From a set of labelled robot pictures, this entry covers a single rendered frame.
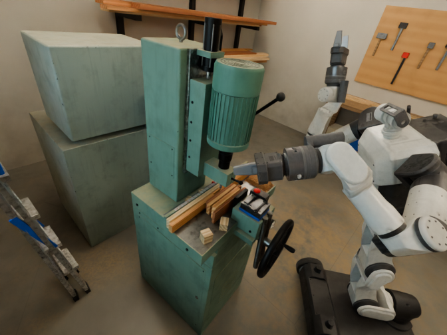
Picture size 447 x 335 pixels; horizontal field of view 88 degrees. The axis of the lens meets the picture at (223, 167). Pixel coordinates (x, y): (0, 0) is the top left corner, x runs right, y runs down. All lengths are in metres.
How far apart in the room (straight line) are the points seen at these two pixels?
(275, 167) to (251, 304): 1.40
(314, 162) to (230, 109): 0.36
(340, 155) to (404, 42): 3.39
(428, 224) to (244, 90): 0.59
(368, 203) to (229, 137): 0.49
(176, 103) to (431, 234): 0.85
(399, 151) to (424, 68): 2.96
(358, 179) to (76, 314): 1.74
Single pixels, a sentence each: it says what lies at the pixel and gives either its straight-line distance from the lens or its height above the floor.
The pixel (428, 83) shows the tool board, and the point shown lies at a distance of 3.92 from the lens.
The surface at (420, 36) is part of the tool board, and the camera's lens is 3.92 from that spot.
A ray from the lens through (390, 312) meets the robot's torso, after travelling 1.86.
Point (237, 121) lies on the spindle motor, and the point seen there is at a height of 1.33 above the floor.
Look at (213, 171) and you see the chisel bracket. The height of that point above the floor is 1.05.
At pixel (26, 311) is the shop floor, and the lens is 2.03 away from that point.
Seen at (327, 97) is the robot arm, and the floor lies 1.38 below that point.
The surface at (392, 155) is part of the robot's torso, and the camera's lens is 0.99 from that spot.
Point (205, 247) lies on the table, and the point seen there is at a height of 0.90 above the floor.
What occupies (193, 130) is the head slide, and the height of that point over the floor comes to 1.22.
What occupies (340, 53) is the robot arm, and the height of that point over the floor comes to 1.56.
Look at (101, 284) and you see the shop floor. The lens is 1.96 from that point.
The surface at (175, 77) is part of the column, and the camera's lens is 0.93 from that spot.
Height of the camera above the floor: 1.65
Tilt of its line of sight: 34 degrees down
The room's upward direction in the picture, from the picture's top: 9 degrees clockwise
